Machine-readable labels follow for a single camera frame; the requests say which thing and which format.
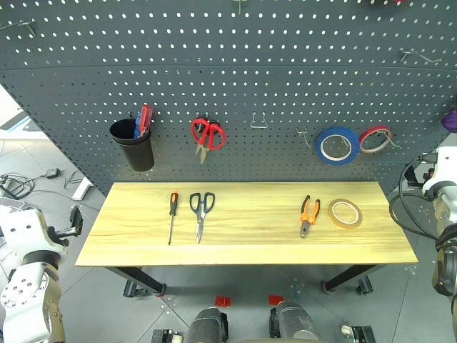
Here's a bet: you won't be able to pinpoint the dark grey metal pegboard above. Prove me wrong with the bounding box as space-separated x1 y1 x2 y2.
0 0 457 197

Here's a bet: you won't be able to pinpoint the red and blue pens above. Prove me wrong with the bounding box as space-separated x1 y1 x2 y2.
139 104 154 137

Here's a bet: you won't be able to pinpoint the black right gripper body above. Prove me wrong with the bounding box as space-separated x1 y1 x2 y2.
404 162 435 189

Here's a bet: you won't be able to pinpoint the black handled scissors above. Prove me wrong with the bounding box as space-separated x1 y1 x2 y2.
189 192 216 245

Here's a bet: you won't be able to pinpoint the black table leg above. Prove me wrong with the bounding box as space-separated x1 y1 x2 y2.
320 264 391 294
104 267 168 298

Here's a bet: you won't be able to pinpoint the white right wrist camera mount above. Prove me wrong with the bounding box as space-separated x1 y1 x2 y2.
422 145 457 197

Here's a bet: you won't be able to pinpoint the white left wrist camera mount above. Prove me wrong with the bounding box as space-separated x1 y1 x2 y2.
0 206 69 257

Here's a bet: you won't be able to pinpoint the black floor cables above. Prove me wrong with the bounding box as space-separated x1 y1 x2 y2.
0 172 49 200

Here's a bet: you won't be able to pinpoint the red handled scissors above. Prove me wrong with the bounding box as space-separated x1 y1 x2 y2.
190 116 227 166

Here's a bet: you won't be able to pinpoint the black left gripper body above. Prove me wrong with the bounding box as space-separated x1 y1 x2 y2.
47 225 80 248

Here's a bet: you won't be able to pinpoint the black cup holder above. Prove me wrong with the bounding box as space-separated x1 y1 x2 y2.
109 119 156 172

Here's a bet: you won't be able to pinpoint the clear yellowish tape roll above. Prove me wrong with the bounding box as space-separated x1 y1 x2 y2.
327 198 363 230

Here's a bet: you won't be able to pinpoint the blue tape roll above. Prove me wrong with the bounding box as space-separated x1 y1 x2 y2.
313 126 361 166

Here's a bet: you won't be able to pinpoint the silver wire loop hook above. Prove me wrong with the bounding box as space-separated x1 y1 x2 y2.
249 111 268 129

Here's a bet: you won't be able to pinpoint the silver pegboard hook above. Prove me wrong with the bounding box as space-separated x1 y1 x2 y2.
296 128 312 149
374 129 403 150
398 48 443 65
0 19 38 36

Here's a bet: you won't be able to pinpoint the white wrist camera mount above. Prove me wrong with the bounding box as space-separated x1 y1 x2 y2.
422 145 457 197
0 206 69 257

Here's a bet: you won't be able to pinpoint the white metal bar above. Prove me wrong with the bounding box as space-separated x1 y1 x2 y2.
71 177 94 201

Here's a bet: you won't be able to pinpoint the purple object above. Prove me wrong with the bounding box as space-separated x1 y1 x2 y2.
440 106 457 132

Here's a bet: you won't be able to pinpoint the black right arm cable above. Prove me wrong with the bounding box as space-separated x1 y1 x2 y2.
388 153 442 241

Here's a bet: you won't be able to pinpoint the black white base castor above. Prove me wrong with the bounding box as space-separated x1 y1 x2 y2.
151 328 184 343
340 324 376 343

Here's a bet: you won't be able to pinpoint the orange black screwdriver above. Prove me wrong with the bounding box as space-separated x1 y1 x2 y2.
167 191 180 247

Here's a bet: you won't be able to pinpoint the orange black pliers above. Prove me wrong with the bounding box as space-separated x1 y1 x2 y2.
298 194 321 239

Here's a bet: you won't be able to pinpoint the dark grey rounded shape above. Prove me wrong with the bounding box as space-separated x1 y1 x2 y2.
185 307 230 343
268 301 321 343

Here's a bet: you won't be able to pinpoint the red tape roll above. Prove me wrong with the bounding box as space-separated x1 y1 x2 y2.
358 125 394 155

